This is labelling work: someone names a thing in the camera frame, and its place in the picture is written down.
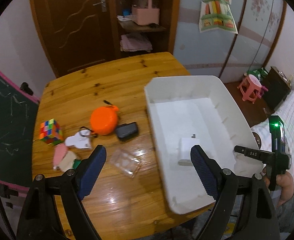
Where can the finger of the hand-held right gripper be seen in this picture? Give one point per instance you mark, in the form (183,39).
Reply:
(249,152)

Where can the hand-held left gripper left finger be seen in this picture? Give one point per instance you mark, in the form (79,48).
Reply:
(93,172)

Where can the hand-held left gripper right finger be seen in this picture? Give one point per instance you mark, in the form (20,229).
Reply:
(204,170)

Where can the beige pouch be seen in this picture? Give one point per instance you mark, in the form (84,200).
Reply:
(67,162)

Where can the white power adapter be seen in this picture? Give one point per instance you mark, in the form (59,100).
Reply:
(186,147)

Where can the white plug with carabiner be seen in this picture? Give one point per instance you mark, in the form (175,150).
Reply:
(78,142)

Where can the clear plastic dice box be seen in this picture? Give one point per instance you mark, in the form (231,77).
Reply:
(125,161)

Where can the pink item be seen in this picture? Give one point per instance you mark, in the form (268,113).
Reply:
(60,155)

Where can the white plastic bin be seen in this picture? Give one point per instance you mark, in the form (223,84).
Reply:
(211,120)

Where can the black charger block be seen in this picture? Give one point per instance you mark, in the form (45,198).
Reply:
(127,131)

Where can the orange round case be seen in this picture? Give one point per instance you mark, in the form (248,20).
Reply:
(103,120)

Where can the multicolour puzzle cube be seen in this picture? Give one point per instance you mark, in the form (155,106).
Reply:
(50,132)

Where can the person's right hand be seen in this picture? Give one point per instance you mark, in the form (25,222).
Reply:
(285,182)

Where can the brown bedpost ball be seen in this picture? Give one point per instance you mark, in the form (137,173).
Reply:
(258,140)

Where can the bed with checked blanket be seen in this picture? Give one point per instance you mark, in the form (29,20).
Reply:
(290,120)

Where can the dark wooden cabinet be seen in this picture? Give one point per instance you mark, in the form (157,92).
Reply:
(278,90)

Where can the small pink toy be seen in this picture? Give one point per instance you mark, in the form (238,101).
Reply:
(264,90)

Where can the pink plastic stool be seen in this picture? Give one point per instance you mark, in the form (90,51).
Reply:
(250,87)

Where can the green bag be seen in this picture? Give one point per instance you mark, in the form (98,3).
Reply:
(258,72)

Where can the black clamp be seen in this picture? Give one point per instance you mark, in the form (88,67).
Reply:
(27,88)

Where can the pale blue sliding wardrobe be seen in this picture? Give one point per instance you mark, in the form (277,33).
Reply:
(201,50)

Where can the folded pink cloth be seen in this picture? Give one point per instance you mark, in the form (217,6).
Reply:
(135,42)

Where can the brown wooden door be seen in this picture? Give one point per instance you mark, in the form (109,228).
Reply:
(69,25)

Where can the brown wooden shelf cabinet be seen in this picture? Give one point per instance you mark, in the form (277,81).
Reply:
(172,17)

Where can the white papers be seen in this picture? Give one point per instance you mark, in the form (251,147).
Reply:
(124,18)

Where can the small blue box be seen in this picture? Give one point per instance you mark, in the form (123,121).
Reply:
(126,12)

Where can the green chalkboard with pink frame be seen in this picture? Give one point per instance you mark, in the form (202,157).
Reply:
(4,120)

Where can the wall poster with green border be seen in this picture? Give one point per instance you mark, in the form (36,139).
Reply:
(218,17)

